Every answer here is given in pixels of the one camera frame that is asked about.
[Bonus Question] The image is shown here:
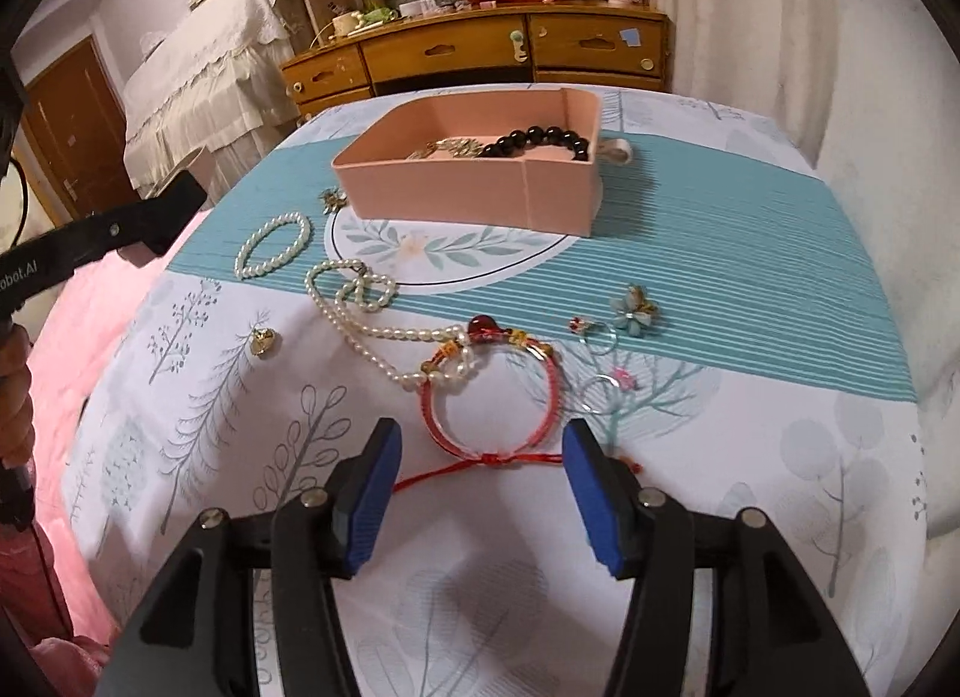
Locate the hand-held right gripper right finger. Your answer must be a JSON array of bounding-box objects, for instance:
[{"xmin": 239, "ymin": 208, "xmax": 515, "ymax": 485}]
[{"xmin": 561, "ymin": 418, "xmax": 848, "ymax": 697}]

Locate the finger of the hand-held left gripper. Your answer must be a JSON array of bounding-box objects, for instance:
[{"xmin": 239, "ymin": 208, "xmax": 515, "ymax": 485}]
[{"xmin": 75, "ymin": 170, "xmax": 209, "ymax": 266}]

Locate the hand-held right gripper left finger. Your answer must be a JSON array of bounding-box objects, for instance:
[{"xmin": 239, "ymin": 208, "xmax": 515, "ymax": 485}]
[{"xmin": 94, "ymin": 418, "xmax": 404, "ymax": 697}]

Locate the white pearl bracelet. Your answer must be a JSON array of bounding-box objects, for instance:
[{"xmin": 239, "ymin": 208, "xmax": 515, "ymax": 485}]
[{"xmin": 234, "ymin": 211, "xmax": 312, "ymax": 283}]

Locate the red string bracelet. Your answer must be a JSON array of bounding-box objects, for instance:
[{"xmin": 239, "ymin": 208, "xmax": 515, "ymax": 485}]
[{"xmin": 394, "ymin": 316, "xmax": 646, "ymax": 494}]

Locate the silver ring with pink flower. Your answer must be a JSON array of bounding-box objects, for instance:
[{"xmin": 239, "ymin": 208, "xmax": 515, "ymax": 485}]
[{"xmin": 579, "ymin": 367, "xmax": 638, "ymax": 417}]

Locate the white pearl necklace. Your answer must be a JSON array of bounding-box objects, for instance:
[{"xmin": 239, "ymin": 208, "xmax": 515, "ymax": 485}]
[{"xmin": 304, "ymin": 258, "xmax": 477, "ymax": 392}]

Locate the silver ring with red stone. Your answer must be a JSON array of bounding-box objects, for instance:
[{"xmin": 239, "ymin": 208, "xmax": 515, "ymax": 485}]
[{"xmin": 570, "ymin": 318, "xmax": 620, "ymax": 357}]

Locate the blue flower brooch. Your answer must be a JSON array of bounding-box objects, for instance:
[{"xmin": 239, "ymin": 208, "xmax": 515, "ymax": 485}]
[{"xmin": 607, "ymin": 284, "xmax": 659, "ymax": 332}]

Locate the pink jewelry box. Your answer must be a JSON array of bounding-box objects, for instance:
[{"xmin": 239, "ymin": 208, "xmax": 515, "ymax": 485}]
[{"xmin": 332, "ymin": 86, "xmax": 633, "ymax": 237}]

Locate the person's left hand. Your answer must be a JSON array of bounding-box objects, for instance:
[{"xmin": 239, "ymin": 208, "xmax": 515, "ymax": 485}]
[{"xmin": 0, "ymin": 326, "xmax": 34, "ymax": 471}]

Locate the pink blanket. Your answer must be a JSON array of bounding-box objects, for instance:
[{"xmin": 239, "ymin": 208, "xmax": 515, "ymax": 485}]
[{"xmin": 0, "ymin": 247, "xmax": 203, "ymax": 697}]

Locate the brown wooden door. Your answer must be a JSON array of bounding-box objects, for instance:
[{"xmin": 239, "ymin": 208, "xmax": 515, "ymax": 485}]
[{"xmin": 19, "ymin": 37, "xmax": 151, "ymax": 222}]

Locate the cream lace furniture cover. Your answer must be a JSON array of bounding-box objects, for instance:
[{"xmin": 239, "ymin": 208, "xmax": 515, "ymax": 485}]
[{"xmin": 122, "ymin": 0, "xmax": 301, "ymax": 207}]

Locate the tree print tablecloth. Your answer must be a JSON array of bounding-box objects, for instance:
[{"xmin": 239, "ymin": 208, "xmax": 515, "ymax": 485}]
[{"xmin": 60, "ymin": 85, "xmax": 931, "ymax": 697}]

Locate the gold flower brooch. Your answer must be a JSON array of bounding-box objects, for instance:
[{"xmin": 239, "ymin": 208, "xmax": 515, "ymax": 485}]
[{"xmin": 409, "ymin": 136, "xmax": 485, "ymax": 159}]

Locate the wooden desk with drawers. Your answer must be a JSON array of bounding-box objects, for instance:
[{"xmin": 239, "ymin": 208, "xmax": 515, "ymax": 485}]
[{"xmin": 281, "ymin": 0, "xmax": 668, "ymax": 120}]

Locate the white leaf print curtain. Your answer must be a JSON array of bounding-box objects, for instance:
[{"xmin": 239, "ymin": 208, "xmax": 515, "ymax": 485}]
[{"xmin": 645, "ymin": 0, "xmax": 960, "ymax": 540}]

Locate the black bead bracelet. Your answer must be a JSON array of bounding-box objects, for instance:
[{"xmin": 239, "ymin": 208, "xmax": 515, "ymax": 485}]
[{"xmin": 480, "ymin": 127, "xmax": 593, "ymax": 164}]

